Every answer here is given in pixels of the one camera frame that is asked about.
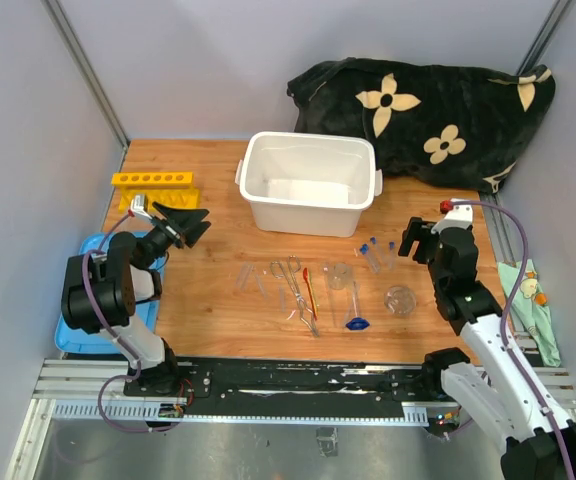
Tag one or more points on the red yellow green spatula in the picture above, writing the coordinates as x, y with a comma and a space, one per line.
311, 294

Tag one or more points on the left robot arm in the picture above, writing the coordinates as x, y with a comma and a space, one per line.
104, 286

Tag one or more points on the metal crucible tongs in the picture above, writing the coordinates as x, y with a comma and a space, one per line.
288, 270

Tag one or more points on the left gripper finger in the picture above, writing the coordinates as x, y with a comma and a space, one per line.
181, 217
191, 236

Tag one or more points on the green printed cloth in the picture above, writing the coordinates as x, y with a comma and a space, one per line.
530, 307

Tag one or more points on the graduated cylinder blue base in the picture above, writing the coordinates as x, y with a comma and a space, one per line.
355, 320

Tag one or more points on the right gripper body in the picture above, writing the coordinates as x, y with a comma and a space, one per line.
420, 230

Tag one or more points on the yellow test tube rack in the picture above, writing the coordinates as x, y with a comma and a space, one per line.
170, 188

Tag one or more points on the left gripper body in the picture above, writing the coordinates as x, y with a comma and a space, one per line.
160, 238

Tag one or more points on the small glass beaker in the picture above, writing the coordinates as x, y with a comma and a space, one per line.
339, 276

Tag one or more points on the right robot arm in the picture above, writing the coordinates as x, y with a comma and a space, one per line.
535, 436

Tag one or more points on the clear test tube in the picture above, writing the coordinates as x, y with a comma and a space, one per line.
249, 276
242, 276
260, 284

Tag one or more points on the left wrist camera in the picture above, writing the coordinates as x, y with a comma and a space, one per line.
138, 206

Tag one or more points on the glass petri dish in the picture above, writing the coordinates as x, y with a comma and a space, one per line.
400, 301

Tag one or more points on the black floral blanket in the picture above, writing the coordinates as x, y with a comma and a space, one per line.
447, 126

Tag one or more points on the white plastic bin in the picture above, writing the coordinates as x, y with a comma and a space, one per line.
308, 184

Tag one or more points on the blue capped test tube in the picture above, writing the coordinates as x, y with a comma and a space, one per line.
377, 252
391, 255
368, 254

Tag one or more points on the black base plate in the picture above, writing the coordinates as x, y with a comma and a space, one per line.
292, 390

